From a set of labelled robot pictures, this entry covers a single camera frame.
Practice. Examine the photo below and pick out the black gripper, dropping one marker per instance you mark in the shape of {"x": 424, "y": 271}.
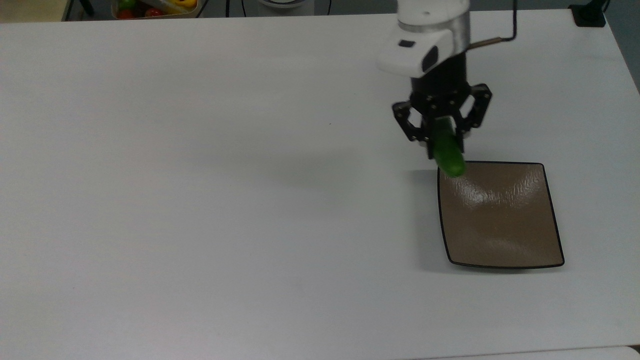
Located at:
{"x": 440, "y": 87}

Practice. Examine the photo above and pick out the clear bin of toy food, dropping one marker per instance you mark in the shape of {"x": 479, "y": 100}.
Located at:
{"x": 150, "y": 16}

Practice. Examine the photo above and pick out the square brown ceramic plate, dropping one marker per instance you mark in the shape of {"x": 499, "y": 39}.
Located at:
{"x": 500, "y": 220}

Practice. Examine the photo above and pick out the yellow toy fruit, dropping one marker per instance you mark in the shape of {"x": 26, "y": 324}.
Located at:
{"x": 177, "y": 6}

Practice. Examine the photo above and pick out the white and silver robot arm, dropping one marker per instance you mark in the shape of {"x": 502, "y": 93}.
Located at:
{"x": 425, "y": 35}

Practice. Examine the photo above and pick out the red toy tomato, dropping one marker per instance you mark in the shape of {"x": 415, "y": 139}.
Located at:
{"x": 125, "y": 14}
{"x": 153, "y": 12}

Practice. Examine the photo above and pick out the green cucumber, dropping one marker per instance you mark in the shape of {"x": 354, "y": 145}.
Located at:
{"x": 448, "y": 150}

